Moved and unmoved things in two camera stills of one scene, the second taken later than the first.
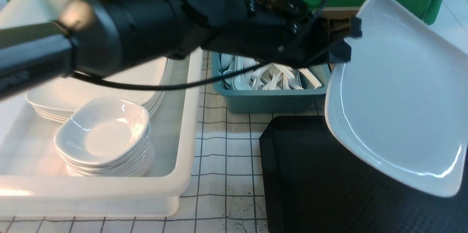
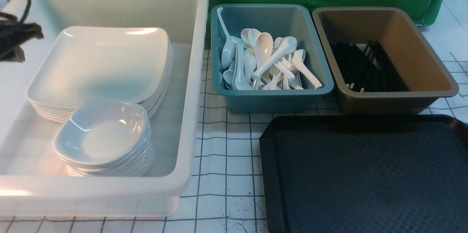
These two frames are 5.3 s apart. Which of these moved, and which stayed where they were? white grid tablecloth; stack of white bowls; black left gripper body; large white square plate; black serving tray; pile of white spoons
Moved: large white square plate; black left gripper body
Stayed: white grid tablecloth; black serving tray; pile of white spoons; stack of white bowls
